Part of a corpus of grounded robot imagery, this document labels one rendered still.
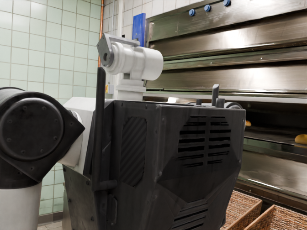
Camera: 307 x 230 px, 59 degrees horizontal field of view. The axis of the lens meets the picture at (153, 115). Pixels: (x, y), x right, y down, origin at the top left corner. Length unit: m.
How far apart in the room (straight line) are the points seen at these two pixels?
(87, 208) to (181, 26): 1.89
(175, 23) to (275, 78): 0.99
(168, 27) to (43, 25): 1.31
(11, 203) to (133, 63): 0.31
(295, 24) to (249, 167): 0.83
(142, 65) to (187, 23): 1.65
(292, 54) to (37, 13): 2.33
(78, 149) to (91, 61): 2.76
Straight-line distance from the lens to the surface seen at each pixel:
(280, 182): 1.66
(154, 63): 0.57
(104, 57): 0.55
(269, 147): 1.67
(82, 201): 0.50
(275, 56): 1.69
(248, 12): 1.87
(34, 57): 2.97
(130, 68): 0.55
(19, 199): 0.45
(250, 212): 1.62
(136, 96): 0.55
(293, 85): 1.60
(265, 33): 1.75
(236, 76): 1.81
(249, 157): 1.76
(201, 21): 2.10
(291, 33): 1.67
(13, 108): 0.36
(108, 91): 2.87
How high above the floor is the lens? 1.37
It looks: 3 degrees down
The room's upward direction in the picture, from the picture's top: 4 degrees clockwise
